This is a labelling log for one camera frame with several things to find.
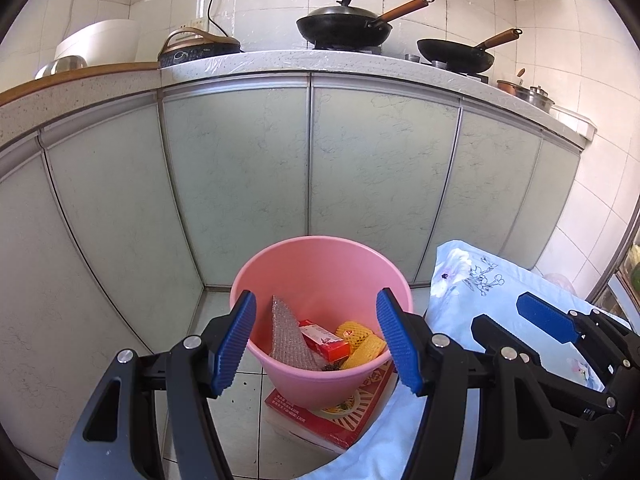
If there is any red medicine box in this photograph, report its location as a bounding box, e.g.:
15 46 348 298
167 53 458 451
298 319 351 362

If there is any dark speckled electric pot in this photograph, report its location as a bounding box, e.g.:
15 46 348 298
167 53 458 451
158 29 244 69

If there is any pink plastic bucket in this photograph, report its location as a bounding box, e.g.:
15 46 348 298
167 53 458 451
230 235 415 412

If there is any white rectangular container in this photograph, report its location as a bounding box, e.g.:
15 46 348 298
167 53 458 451
552 107 598 141

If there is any steel pot with lid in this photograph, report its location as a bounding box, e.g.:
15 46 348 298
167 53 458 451
514 85 556 115

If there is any yellow foam fruit net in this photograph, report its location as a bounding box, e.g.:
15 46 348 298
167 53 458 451
335 321 373 351
340 335 388 371

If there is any pink plastic bag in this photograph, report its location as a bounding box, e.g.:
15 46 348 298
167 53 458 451
542 272 576 293

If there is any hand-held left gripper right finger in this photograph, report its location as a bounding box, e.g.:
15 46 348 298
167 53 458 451
375 287 596 480

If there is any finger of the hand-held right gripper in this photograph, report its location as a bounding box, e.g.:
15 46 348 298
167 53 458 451
471 313 618 411
516 291 640 371

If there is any steel bowl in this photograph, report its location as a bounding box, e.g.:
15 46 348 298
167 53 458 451
34 56 90 80

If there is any white rice cooker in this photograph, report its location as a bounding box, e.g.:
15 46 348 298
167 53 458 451
55 19 140 67

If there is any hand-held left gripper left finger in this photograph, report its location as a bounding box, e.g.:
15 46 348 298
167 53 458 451
55 289 257 480

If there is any red flat printed carton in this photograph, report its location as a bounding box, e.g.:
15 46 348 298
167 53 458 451
264 360 398 453

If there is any black wok lid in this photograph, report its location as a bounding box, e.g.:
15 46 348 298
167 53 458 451
300 0 391 23

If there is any light blue floral cloth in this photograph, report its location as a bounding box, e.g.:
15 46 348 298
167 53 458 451
307 240 633 480

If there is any steel shelf rack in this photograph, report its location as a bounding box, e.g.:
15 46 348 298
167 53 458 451
582 210 640 333

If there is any black wok with wooden handle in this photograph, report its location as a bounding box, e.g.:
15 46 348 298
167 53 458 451
416 28 522 74
296 0 435 52

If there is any silver glitter dish cloth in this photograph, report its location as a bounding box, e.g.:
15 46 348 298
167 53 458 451
270 294 326 372

